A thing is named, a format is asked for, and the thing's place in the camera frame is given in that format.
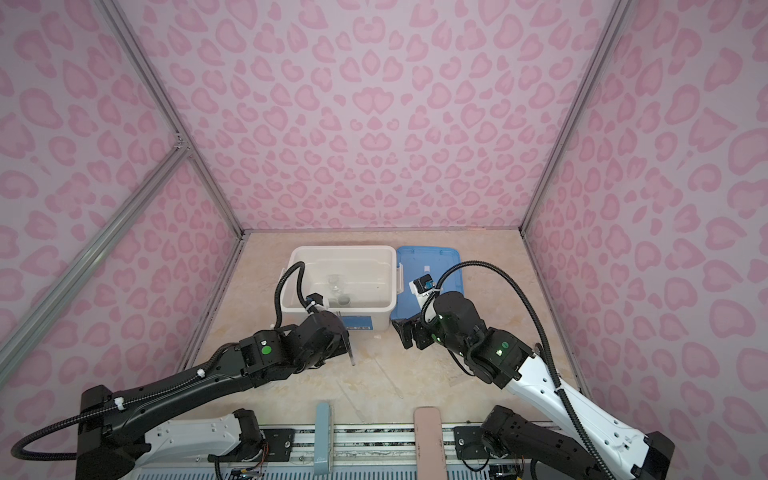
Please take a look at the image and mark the metal tweezers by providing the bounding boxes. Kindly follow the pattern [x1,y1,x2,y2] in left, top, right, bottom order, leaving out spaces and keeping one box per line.
[342,329,356,367]

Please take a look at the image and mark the clear glass beaker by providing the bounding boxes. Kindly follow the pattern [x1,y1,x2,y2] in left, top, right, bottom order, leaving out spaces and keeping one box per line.
[328,275,342,291]

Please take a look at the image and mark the white plastic bin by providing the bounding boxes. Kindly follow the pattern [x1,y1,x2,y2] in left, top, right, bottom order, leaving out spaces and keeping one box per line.
[289,245,403,331]

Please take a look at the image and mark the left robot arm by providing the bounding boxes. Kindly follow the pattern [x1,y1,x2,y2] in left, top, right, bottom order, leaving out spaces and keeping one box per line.
[76,311,350,479]

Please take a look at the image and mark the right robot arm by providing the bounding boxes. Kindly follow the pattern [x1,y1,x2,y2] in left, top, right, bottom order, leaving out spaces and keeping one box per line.
[392,291,675,479]

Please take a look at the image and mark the glass stirring rod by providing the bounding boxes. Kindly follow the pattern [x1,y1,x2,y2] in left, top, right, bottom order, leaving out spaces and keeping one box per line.
[374,359,404,399]

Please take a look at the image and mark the blue plastic lid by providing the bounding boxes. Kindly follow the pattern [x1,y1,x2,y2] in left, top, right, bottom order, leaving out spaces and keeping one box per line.
[389,245,464,322]

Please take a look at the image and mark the light blue clamp bar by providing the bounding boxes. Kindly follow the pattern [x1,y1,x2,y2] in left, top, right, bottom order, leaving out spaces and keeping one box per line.
[313,402,334,477]

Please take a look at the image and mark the pink clamp bar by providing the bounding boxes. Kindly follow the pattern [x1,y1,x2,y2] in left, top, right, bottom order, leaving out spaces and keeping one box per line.
[414,407,448,480]

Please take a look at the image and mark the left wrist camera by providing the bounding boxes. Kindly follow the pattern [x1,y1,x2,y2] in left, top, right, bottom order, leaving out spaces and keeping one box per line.
[304,292,327,314]

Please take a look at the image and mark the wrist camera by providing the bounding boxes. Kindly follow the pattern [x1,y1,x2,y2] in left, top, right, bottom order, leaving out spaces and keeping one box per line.
[304,292,327,314]
[409,273,435,300]

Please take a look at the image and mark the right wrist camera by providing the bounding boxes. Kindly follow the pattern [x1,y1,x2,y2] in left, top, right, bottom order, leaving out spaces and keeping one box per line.
[409,273,435,300]

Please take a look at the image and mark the aluminium mounting rail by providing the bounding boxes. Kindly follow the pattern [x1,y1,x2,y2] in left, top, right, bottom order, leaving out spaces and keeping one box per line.
[110,419,640,480]

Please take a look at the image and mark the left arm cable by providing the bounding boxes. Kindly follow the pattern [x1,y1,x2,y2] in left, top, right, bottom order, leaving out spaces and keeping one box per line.
[10,261,310,462]

